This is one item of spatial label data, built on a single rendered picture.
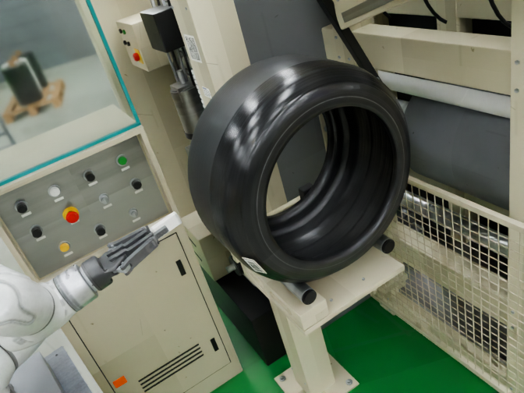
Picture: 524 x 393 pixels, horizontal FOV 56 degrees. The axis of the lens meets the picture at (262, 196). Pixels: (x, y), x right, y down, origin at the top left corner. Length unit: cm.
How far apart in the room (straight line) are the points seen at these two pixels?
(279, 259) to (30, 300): 55
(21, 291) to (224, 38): 82
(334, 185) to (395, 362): 100
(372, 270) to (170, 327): 93
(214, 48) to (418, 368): 156
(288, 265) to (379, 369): 116
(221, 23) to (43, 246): 96
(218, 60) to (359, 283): 75
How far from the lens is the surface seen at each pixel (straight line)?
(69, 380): 184
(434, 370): 229
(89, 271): 113
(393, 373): 228
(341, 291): 147
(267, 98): 109
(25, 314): 98
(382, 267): 153
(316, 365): 213
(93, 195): 179
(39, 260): 185
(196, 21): 136
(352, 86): 117
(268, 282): 147
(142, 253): 112
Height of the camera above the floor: 181
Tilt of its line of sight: 30 degrees down
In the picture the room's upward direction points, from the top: 17 degrees counter-clockwise
